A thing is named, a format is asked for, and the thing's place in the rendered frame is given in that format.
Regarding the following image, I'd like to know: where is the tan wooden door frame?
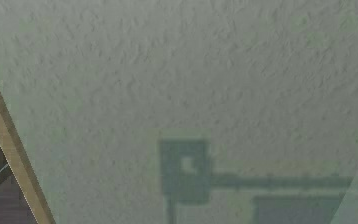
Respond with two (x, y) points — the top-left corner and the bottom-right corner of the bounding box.
(0, 62), (57, 224)

